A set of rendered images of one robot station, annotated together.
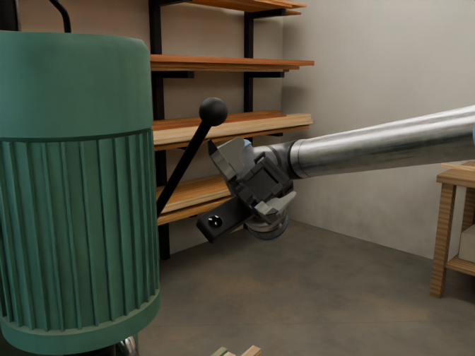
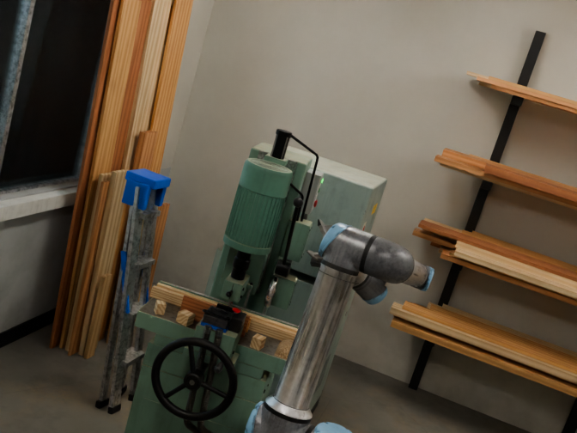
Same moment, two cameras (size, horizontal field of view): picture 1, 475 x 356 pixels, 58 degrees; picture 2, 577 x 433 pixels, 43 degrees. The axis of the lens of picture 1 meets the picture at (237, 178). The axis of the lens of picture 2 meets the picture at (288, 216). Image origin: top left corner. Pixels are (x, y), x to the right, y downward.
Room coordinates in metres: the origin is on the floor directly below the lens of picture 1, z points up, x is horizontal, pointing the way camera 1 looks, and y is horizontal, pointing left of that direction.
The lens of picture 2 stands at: (-0.77, -2.07, 1.94)
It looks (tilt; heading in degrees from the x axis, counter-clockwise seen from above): 13 degrees down; 59
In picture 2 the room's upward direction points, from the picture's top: 17 degrees clockwise
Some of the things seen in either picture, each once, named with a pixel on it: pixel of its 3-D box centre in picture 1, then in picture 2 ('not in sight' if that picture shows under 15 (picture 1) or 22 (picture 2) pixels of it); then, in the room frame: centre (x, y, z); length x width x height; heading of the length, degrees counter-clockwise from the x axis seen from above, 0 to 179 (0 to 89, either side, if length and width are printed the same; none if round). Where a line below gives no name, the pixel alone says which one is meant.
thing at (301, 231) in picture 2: not in sight; (296, 239); (0.71, 0.26, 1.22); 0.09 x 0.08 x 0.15; 54
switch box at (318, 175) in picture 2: not in sight; (309, 191); (0.76, 0.36, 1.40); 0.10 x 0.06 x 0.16; 54
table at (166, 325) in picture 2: not in sight; (220, 339); (0.41, 0.08, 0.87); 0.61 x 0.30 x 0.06; 144
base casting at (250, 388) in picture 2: not in sight; (221, 344); (0.53, 0.28, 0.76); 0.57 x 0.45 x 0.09; 54
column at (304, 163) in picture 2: not in sight; (258, 238); (0.63, 0.42, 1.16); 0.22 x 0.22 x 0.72; 54
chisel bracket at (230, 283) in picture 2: not in sight; (235, 288); (0.47, 0.19, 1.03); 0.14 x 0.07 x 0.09; 54
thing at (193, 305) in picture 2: not in sight; (214, 315); (0.39, 0.13, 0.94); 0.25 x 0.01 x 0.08; 144
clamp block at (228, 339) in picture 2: not in sight; (217, 336); (0.36, 0.01, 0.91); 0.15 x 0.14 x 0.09; 144
